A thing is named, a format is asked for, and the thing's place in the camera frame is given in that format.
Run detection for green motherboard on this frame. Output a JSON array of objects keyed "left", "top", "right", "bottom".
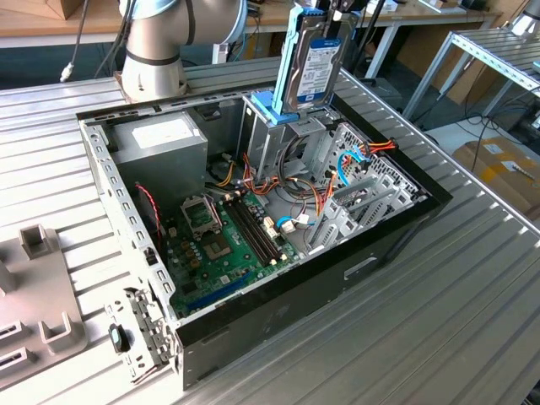
[{"left": 162, "top": 192, "right": 303, "bottom": 320}]

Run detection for small black tool blue ring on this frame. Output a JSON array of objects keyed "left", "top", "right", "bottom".
[{"left": 107, "top": 322, "right": 131, "bottom": 354}]

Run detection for blue data wire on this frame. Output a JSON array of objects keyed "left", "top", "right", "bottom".
[{"left": 337, "top": 147, "right": 373, "bottom": 187}]

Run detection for black case fan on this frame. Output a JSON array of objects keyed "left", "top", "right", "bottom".
[{"left": 133, "top": 181, "right": 166, "bottom": 252}]

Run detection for black tripod stand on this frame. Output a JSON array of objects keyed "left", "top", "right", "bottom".
[{"left": 352, "top": 8, "right": 387, "bottom": 81}]

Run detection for metal socket cover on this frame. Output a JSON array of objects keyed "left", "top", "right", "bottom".
[{"left": 180, "top": 193, "right": 224, "bottom": 237}]

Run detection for hard disk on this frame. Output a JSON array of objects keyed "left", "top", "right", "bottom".
[{"left": 271, "top": 3, "right": 356, "bottom": 127}]

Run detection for blue plastic drive latch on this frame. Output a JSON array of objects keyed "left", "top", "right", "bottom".
[{"left": 251, "top": 91, "right": 303, "bottom": 127}]

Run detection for large brown cardboard box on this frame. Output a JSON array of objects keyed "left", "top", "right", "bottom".
[{"left": 396, "top": 23, "right": 514, "bottom": 106}]

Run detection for short blue wire white plug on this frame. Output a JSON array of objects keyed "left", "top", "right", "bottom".
[{"left": 273, "top": 213, "right": 316, "bottom": 234}]

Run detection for grey power supply unit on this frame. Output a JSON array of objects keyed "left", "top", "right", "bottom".
[{"left": 110, "top": 110, "right": 210, "bottom": 212}]

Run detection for thin orange yellow wires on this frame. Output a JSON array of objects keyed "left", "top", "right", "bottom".
[{"left": 208, "top": 158, "right": 237, "bottom": 189}]

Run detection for metal slat frame table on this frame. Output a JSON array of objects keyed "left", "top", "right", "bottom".
[{"left": 402, "top": 27, "right": 540, "bottom": 123}]

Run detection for grey metal drive cage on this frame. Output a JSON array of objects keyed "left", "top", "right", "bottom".
[{"left": 235, "top": 93, "right": 338, "bottom": 181}]

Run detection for blue expansion slot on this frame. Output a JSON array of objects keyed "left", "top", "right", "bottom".
[{"left": 186, "top": 269, "right": 256, "bottom": 312}]

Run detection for white board connector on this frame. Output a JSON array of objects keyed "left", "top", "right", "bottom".
[{"left": 262, "top": 215, "right": 280, "bottom": 240}]

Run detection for orange red power wire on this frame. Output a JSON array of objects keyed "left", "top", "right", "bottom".
[{"left": 362, "top": 138, "right": 400, "bottom": 156}]

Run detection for open black PC case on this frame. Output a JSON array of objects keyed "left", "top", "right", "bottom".
[{"left": 75, "top": 74, "right": 455, "bottom": 392}]

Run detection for cable with white plug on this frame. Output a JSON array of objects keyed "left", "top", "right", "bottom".
[{"left": 60, "top": 0, "right": 90, "bottom": 84}]

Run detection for black RAM slot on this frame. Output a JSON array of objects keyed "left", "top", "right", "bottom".
[
  {"left": 222, "top": 197, "right": 275, "bottom": 267},
  {"left": 232, "top": 193, "right": 286, "bottom": 262}
]

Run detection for grey parts rack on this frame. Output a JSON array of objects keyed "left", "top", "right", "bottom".
[{"left": 0, "top": 223, "right": 90, "bottom": 392}]

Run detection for wooden box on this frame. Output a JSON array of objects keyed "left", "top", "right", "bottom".
[{"left": 40, "top": 0, "right": 92, "bottom": 21}]

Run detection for small black equipment box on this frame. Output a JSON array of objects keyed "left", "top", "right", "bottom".
[{"left": 512, "top": 100, "right": 540, "bottom": 132}]

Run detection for wooden desk white frame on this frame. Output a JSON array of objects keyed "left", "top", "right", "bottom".
[
  {"left": 0, "top": 0, "right": 127, "bottom": 50},
  {"left": 244, "top": 0, "right": 503, "bottom": 81}
]

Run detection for orange black wire bundle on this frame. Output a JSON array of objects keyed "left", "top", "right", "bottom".
[{"left": 242, "top": 151, "right": 338, "bottom": 219}]

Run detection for labelled cardboard box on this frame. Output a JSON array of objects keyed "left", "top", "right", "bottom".
[{"left": 451, "top": 137, "right": 540, "bottom": 220}]

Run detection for grey metal disk bay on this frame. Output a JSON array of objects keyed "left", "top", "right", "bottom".
[{"left": 306, "top": 121, "right": 428, "bottom": 257}]

